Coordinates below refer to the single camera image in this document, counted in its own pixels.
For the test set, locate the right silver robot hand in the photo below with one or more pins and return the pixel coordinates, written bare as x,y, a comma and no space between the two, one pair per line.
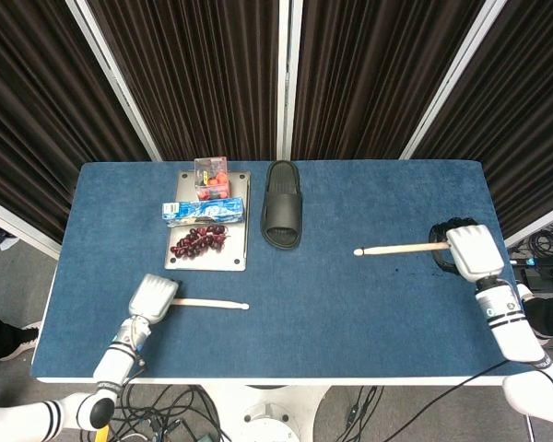
474,251

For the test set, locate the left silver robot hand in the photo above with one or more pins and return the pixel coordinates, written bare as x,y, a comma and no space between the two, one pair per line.
152,297

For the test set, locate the plain white drumstick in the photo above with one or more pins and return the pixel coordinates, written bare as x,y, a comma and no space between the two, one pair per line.
212,303

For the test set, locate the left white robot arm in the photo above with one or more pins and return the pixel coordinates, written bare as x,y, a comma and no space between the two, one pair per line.
113,364

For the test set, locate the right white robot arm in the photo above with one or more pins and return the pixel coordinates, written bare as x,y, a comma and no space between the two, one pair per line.
516,331

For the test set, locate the grey closed laptop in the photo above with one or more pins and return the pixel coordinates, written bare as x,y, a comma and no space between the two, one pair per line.
203,263

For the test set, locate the dark red grape bunch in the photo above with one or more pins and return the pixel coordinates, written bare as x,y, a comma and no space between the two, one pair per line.
193,241

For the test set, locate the black power strip lit switches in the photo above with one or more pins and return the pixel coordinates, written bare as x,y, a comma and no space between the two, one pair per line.
546,262

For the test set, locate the black floor pedal box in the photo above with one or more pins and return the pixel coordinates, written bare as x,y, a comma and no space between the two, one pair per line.
546,276

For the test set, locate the blue toothpaste box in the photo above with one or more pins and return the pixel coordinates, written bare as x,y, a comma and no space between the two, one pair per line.
207,209

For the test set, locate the clear box with orange pieces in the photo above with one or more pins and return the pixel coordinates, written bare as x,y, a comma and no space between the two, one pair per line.
212,179

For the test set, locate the white sneaker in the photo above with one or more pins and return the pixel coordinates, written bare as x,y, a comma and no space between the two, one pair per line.
25,343

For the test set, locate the dark pleated curtain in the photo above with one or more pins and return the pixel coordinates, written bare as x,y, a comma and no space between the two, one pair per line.
203,69
373,69
525,115
37,115

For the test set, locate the blue table cloth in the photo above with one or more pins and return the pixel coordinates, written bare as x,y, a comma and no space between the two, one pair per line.
304,322

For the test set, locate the black rubber slipper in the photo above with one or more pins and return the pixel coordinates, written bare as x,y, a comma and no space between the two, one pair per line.
281,202

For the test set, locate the white frame rail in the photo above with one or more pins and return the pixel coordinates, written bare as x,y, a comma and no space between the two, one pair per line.
539,225
18,226

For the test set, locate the white frame post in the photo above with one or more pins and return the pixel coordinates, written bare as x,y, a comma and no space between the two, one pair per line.
289,78
452,78
115,78

